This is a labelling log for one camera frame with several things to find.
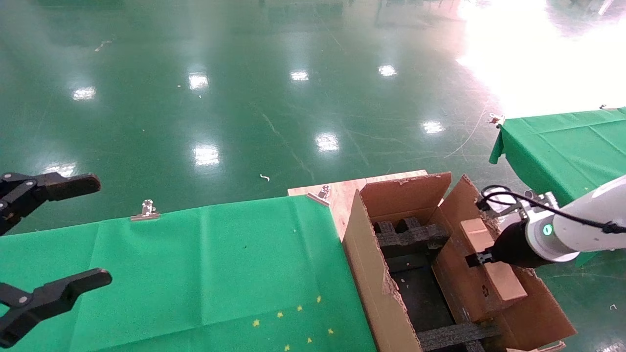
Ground silver camera mount bracket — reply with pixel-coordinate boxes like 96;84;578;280
523;191;559;217

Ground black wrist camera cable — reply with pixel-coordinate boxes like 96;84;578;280
477;185;626;234

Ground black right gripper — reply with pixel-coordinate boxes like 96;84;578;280
466;220;543;268

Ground green cloth on side table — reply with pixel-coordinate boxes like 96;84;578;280
489;108;626;267

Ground large green tablecloth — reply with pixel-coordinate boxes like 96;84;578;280
0;195;377;352

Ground small brown cardboard box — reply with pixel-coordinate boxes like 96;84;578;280
460;218;529;308

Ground large open cardboard carton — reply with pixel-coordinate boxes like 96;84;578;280
342;171;578;352

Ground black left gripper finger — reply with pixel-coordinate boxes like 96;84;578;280
0;268;112;349
0;172;102;236

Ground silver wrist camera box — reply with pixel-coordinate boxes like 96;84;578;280
485;197;523;219

